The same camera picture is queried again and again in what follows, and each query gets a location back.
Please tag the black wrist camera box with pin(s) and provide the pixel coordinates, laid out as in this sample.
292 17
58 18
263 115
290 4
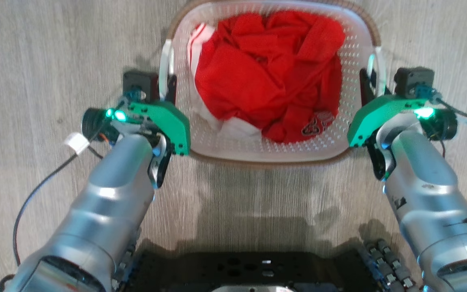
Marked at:
137 85
413 82

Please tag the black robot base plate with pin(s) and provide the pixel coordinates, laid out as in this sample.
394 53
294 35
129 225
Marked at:
249 269

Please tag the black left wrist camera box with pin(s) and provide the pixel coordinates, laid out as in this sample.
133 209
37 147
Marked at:
137 85

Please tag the white perforated plastic laundry basket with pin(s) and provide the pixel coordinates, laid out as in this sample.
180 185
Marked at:
233 148

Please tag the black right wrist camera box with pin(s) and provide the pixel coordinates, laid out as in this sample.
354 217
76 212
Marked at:
413 82

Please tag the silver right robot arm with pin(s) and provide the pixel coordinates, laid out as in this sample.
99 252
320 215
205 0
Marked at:
428 190

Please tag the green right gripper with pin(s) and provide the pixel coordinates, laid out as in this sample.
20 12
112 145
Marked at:
375 113

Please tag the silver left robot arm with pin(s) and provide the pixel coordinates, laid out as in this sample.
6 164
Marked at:
103 202

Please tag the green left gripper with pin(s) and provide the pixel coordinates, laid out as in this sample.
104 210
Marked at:
168 119

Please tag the white garment with red stripes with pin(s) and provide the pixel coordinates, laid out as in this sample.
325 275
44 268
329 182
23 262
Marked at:
237 127

